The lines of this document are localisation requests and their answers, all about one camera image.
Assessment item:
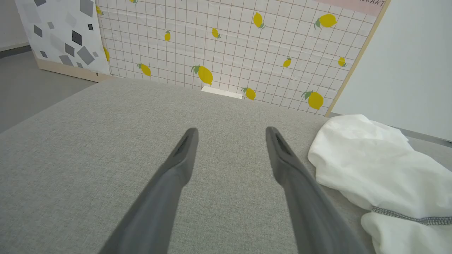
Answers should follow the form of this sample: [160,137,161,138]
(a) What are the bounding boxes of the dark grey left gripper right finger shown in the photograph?
[266,127,369,254]

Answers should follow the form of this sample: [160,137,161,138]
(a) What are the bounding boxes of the grey terrazzo print panel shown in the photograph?
[15,0,112,82]

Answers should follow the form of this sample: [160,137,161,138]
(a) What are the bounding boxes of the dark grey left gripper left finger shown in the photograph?
[99,128,199,254]

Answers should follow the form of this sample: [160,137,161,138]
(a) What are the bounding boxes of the wooden frame with wire mesh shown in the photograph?
[95,0,391,117]

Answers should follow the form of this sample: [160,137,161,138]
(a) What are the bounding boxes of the white box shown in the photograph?
[201,86,243,99]

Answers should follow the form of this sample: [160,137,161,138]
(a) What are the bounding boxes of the white long-sleeve garment grey stitching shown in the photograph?
[308,114,452,254]

